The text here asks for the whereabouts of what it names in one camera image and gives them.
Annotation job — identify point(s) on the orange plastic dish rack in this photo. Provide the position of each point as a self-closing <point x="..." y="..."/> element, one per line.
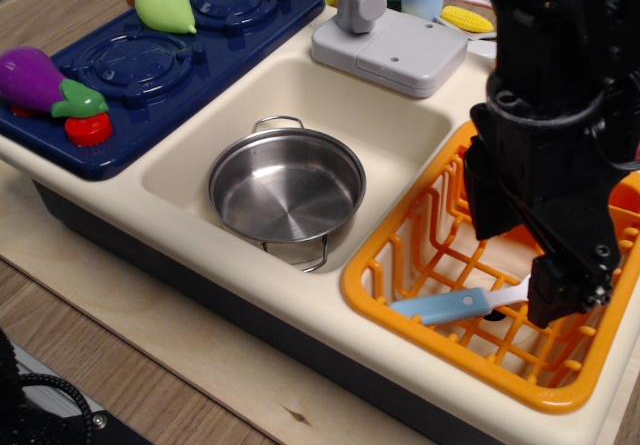
<point x="426" y="246"/>

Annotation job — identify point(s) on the grey toy faucet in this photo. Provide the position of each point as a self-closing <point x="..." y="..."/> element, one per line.
<point x="400" y="51"/>

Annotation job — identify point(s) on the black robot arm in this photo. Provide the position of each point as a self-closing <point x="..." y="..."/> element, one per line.
<point x="543" y="41"/>

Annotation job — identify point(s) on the navy blue toy stove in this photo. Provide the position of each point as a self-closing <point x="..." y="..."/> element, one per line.
<point x="153" y="82"/>

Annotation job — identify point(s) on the green toy pear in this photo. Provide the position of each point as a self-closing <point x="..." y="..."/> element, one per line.
<point x="168" y="16"/>

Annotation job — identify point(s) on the red stove knob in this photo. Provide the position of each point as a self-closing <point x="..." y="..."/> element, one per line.
<point x="91" y="131"/>
<point x="20" y="111"/>

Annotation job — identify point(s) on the cream toy kitchen sink unit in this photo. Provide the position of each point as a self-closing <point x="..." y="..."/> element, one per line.
<point x="268" y="332"/>

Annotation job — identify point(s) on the stainless steel pan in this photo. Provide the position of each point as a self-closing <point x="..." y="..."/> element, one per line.
<point x="287" y="188"/>

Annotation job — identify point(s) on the purple toy eggplant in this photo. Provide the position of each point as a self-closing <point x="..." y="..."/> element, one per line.
<point x="31" y="80"/>

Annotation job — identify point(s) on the yellow toy corn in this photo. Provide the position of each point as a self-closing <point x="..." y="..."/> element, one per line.
<point x="466" y="20"/>

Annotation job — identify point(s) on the blue and white plastic spoon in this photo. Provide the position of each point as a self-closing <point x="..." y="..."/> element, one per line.
<point x="464" y="304"/>

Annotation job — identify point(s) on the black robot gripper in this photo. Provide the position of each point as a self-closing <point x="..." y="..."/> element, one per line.
<point x="550" y="162"/>

